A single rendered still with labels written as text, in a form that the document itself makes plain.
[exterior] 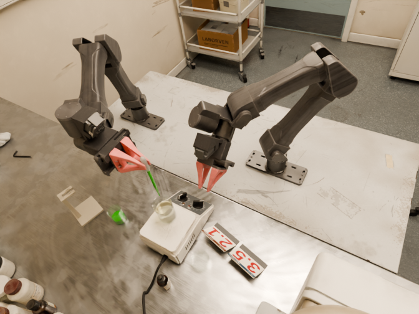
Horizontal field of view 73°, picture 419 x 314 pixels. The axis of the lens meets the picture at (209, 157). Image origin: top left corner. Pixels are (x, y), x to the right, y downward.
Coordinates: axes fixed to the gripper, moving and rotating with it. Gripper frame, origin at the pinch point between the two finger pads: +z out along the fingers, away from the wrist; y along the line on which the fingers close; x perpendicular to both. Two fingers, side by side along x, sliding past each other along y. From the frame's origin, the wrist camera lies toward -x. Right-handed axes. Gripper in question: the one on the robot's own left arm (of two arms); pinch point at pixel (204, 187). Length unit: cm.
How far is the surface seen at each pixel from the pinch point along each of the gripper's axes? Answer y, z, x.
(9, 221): -58, 35, -12
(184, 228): -0.2, 11.9, -3.9
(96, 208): -33.9, 21.1, -1.1
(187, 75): -135, -59, 184
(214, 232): 5.5, 12.2, 4.4
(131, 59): -148, -48, 115
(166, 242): -2.4, 16.0, -7.4
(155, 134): -37.0, -6.2, 22.7
